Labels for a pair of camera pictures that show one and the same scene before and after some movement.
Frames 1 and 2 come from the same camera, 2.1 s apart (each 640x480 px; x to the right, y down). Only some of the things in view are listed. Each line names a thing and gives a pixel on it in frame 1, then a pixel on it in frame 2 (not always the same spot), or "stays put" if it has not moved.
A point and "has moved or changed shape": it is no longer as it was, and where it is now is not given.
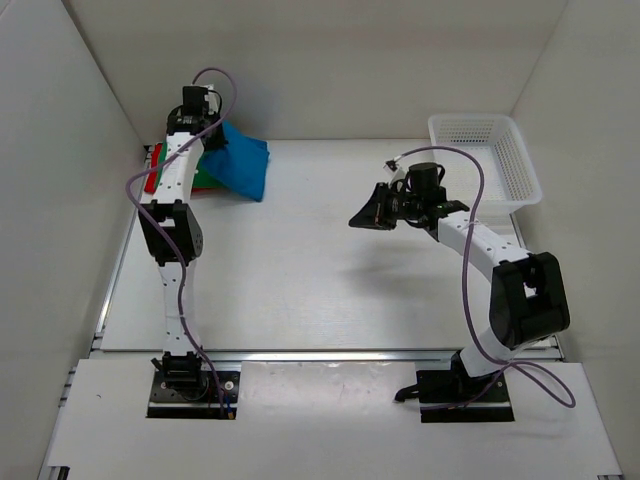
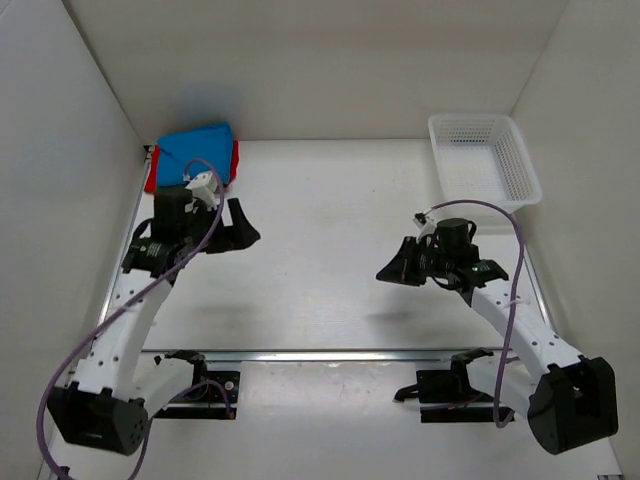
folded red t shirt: (151, 179) stays put
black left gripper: (219, 143) → (235, 231)
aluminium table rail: (331, 356) stays put
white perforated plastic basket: (509, 178) stays put
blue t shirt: (241, 165) has moved or changed shape
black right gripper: (374, 214) → (400, 269)
